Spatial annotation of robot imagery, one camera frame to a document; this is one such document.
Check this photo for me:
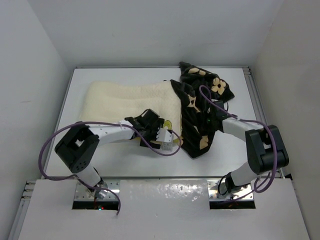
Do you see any black floral plush pillowcase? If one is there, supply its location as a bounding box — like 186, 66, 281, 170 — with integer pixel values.
170, 61, 235, 159

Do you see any cream contoured pillow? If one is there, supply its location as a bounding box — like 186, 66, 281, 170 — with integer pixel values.
78, 81, 182, 135

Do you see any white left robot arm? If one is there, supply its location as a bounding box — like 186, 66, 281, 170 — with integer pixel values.
54, 109, 173, 199

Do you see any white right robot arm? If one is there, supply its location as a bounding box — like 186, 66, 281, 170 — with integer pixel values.
210, 100, 289, 196

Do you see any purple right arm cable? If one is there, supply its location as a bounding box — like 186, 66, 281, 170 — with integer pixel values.
199, 84, 278, 202

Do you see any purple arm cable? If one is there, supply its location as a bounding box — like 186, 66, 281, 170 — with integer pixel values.
199, 84, 278, 202
37, 120, 185, 216

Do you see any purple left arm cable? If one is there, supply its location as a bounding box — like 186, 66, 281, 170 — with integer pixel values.
37, 120, 185, 216

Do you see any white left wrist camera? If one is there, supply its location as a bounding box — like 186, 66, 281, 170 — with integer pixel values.
156, 128, 174, 152

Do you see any aluminium frame rail right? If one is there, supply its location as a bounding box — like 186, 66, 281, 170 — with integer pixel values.
242, 66, 286, 179

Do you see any aluminium frame rail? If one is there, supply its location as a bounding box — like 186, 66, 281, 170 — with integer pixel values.
8, 180, 36, 240
242, 66, 286, 179

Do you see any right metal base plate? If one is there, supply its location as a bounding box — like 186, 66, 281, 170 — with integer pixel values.
207, 178, 254, 202

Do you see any metal base plate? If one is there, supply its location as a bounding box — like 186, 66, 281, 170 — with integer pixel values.
207, 178, 254, 202
74, 179, 120, 202

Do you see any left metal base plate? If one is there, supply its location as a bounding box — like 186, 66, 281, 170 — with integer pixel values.
74, 179, 120, 202

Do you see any aluminium frame rail left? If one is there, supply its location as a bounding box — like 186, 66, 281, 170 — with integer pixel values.
8, 180, 36, 240

